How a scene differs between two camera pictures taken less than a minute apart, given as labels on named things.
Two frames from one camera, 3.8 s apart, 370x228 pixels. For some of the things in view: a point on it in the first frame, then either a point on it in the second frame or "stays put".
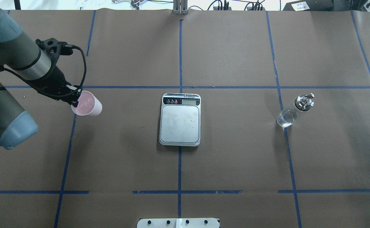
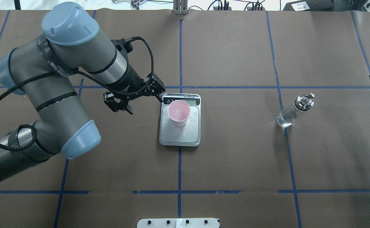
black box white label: [310, 5] stays put
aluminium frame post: [180, 7] stays put
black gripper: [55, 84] -> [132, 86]
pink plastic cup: [88, 104] -> [178, 111]
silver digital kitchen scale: [179, 119] stays put
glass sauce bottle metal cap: [287, 117] stays put
